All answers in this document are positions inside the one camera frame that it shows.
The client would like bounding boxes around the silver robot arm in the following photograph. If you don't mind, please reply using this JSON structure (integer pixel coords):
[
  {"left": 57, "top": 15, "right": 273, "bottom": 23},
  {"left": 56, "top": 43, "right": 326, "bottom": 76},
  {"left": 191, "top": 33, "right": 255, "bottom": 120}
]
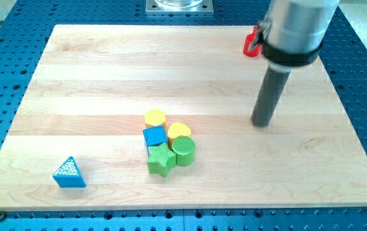
[{"left": 258, "top": 0, "right": 339, "bottom": 67}]

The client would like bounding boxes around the yellow heart block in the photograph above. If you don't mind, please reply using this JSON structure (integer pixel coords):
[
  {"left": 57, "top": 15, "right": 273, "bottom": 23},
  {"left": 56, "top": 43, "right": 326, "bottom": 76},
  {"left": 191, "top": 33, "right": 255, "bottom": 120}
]
[{"left": 167, "top": 122, "right": 192, "bottom": 148}]

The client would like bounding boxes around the yellow hexagon block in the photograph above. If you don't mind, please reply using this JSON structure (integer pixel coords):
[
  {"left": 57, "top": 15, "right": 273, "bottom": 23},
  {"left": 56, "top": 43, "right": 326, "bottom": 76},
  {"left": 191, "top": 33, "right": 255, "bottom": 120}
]
[{"left": 144, "top": 108, "right": 166, "bottom": 128}]

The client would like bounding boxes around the green cylinder block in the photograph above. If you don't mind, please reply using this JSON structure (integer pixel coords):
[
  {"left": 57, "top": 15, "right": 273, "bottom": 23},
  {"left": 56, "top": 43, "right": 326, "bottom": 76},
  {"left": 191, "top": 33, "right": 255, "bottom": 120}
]
[{"left": 172, "top": 136, "right": 196, "bottom": 166}]

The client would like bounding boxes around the blue cube block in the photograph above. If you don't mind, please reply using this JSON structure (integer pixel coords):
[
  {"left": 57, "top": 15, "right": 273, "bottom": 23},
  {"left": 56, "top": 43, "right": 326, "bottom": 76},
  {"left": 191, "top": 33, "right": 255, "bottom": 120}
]
[{"left": 142, "top": 126, "right": 168, "bottom": 154}]

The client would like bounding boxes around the green star block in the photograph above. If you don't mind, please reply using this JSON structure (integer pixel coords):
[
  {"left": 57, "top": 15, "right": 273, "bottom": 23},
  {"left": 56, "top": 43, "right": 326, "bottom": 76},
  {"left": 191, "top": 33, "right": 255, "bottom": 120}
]
[{"left": 147, "top": 142, "right": 176, "bottom": 178}]

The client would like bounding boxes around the wooden board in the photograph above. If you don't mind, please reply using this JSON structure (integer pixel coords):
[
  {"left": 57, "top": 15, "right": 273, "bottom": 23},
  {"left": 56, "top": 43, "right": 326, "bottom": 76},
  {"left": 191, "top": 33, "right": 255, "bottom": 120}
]
[{"left": 0, "top": 25, "right": 367, "bottom": 211}]

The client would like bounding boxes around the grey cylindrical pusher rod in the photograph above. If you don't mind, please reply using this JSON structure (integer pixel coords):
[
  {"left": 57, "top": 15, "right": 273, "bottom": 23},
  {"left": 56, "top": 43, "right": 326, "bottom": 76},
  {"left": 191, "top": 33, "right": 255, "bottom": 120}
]
[{"left": 251, "top": 62, "right": 292, "bottom": 128}]

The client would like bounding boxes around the blue triangle block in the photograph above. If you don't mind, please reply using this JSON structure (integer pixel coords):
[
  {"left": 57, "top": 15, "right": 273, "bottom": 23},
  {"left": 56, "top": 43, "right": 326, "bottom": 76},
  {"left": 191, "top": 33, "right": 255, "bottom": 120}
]
[{"left": 53, "top": 157, "right": 87, "bottom": 188}]

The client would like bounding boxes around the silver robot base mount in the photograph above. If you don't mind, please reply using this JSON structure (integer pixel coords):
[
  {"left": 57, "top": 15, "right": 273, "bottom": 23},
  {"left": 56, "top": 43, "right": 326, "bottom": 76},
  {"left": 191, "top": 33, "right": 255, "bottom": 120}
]
[{"left": 145, "top": 0, "right": 214, "bottom": 15}]

